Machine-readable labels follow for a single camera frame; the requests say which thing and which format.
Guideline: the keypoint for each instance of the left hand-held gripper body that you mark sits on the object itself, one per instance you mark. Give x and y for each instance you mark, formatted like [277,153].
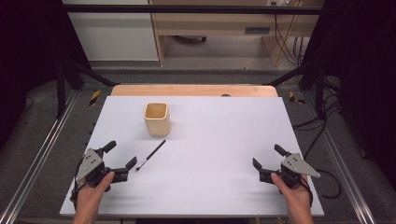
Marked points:
[90,163]

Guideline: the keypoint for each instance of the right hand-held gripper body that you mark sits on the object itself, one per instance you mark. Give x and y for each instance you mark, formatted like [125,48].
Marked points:
[295,165]

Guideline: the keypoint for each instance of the thin black brush pen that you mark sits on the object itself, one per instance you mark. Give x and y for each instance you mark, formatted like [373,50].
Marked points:
[151,154]

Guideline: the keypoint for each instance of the beige square cup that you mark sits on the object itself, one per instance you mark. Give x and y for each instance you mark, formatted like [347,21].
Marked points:
[157,124]

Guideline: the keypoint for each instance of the person's left hand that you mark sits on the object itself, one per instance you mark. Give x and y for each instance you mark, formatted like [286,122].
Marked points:
[90,194]

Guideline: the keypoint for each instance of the person's right hand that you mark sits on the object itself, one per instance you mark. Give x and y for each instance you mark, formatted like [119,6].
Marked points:
[297,196]

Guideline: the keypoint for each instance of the white table board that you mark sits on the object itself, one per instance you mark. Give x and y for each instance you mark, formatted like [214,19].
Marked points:
[211,155]

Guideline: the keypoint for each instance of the yellow black tape strip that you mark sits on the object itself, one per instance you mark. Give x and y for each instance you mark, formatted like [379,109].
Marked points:
[95,97]
[294,98]

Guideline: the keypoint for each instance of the wooden table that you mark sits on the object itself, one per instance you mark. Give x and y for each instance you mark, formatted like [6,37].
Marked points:
[186,90]

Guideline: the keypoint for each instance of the white cabinet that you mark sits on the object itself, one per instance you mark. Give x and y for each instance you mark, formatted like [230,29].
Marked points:
[115,37]

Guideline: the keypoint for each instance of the black curtain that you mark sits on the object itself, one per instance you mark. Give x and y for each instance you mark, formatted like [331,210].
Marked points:
[364,62]
[25,46]

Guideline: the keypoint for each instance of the black chair base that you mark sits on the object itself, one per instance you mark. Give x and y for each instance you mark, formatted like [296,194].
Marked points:
[191,39]

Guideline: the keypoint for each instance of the light wooden desk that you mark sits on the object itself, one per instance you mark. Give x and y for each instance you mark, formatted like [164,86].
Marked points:
[211,23]

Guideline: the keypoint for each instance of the white power strip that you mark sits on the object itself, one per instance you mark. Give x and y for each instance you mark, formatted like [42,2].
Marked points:
[280,2]

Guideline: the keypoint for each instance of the aluminium floor rail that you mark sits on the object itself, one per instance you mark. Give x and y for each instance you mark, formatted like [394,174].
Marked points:
[342,168]
[40,155]

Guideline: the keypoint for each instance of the black frame strut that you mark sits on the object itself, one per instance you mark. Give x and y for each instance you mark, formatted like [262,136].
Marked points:
[306,73]
[81,74]

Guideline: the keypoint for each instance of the black frame bar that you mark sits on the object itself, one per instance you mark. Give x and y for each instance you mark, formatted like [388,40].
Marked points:
[186,9]

